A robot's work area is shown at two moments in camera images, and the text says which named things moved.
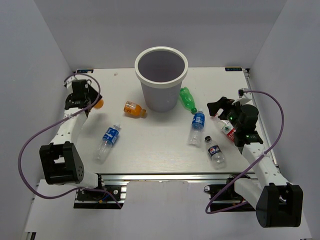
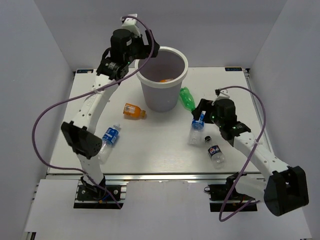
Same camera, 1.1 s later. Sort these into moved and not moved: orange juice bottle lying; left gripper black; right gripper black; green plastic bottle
Moved: left gripper black; right gripper black
Not moved: orange juice bottle lying; green plastic bottle
